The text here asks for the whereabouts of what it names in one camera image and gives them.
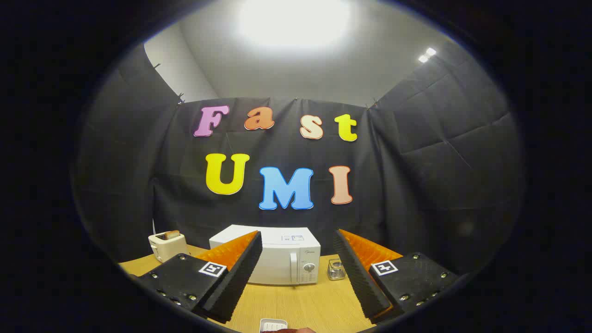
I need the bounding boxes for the cream pop-up toaster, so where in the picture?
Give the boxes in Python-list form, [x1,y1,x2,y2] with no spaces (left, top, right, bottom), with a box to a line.
[148,231,189,263]

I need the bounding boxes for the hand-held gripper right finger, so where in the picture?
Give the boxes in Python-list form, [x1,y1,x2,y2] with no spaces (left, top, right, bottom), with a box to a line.
[333,228,459,324]

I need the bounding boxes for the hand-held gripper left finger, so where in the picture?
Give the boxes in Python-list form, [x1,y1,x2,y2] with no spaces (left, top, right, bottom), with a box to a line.
[131,230,263,324]

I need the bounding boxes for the white food tray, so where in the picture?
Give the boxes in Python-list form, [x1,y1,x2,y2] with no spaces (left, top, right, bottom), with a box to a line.
[259,318,288,333]

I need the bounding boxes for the metal wire basket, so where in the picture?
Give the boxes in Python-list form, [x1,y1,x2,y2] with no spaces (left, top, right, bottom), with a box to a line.
[327,259,346,281]

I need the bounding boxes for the large ceiling light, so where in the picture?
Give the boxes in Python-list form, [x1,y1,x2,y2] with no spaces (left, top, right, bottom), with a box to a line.
[238,0,352,49]

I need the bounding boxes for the white toaster oven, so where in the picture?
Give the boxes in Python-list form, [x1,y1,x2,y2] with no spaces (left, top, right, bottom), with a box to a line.
[209,225,321,285]

